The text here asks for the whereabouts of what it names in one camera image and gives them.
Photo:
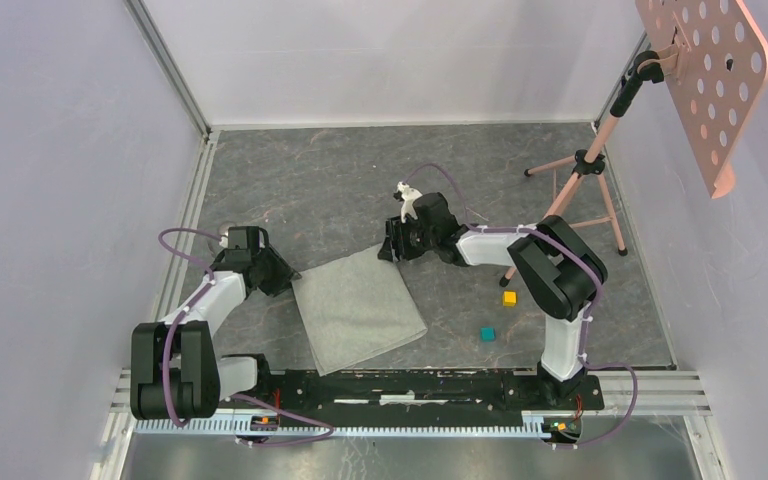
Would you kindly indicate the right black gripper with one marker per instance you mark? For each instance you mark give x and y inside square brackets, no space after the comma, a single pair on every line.
[392,248]

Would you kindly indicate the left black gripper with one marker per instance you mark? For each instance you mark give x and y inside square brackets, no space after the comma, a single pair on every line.
[284,273]

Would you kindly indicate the grey cloth napkin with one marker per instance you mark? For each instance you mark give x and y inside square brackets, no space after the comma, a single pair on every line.
[355,308]

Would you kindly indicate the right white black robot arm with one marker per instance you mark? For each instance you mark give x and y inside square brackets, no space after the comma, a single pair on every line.
[561,272]

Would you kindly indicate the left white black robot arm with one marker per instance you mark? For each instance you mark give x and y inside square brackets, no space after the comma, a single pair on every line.
[175,372]

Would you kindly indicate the silver spoon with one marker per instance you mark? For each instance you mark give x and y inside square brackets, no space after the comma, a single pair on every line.
[224,228]

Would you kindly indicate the yellow cube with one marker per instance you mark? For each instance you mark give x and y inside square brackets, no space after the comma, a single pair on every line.
[509,298]

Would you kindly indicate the teal cube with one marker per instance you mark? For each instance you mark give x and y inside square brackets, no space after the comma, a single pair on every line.
[487,334]

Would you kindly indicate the pink tripod stand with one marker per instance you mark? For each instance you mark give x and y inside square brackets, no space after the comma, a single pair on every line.
[647,67]

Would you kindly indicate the pink perforated tray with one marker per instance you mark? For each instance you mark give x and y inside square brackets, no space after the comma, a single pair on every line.
[715,59]

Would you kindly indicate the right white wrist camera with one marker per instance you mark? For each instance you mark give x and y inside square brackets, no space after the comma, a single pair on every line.
[406,196]

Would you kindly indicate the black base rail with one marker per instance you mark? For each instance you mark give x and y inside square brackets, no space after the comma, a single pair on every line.
[424,397]

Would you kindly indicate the white toothed cable strip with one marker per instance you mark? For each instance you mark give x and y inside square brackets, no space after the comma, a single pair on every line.
[242,424]

